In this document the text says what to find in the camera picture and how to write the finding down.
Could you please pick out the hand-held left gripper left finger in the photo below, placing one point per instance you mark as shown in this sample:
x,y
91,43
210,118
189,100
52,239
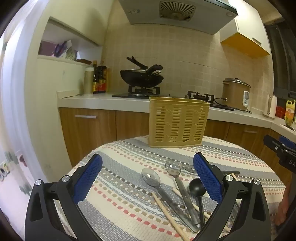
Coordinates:
x,y
89,178

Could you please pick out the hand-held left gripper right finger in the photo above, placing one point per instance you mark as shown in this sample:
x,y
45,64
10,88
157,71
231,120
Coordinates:
x,y
208,178

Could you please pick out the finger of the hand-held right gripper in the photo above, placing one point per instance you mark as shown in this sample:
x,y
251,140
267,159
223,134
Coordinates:
x,y
275,147
288,141

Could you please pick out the yellow plastic utensil basket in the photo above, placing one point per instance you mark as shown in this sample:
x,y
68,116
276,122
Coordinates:
x,y
178,122

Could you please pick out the black plastic spoon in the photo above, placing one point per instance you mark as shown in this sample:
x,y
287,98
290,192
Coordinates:
x,y
196,186

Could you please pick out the wooden chopstick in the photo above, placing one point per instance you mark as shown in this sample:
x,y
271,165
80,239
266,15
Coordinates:
x,y
177,191
166,213
234,177

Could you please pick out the yellow oil bottle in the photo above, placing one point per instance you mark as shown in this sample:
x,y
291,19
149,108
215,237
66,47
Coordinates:
x,y
290,113

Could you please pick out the red packet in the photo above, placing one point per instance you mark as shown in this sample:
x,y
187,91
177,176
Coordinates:
x,y
280,112

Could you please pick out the white kettle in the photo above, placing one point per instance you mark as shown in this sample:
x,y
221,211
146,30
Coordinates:
x,y
270,106

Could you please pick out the wooden base cabinet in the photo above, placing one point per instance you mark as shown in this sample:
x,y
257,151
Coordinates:
x,y
92,134

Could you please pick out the person's leg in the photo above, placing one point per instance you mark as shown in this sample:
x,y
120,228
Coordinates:
x,y
281,208

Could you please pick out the brown rice cooker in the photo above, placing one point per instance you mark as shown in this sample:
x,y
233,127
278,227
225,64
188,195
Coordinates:
x,y
233,95

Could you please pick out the dark window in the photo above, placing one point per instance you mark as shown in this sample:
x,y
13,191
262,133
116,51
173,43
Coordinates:
x,y
284,58

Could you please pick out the beige canister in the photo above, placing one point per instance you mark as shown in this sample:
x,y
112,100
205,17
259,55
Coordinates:
x,y
88,81

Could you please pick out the dark sauce bottle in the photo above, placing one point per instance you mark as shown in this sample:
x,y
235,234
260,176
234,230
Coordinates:
x,y
95,81

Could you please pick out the red label sauce bottle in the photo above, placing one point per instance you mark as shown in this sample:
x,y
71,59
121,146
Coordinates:
x,y
101,81

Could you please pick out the black gas stove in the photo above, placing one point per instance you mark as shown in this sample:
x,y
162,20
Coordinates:
x,y
143,92

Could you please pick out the black wok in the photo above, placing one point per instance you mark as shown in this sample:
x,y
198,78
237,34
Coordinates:
x,y
138,80

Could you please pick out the brown tray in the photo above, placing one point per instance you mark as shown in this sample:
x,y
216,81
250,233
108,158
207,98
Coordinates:
x,y
84,61

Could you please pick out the patterned paper bag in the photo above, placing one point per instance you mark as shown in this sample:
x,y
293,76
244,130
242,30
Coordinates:
x,y
67,52

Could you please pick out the range hood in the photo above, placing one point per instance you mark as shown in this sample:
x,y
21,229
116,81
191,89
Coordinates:
x,y
175,16

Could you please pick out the white and yellow wall cabinet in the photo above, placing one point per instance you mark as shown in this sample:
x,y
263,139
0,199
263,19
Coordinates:
x,y
245,34

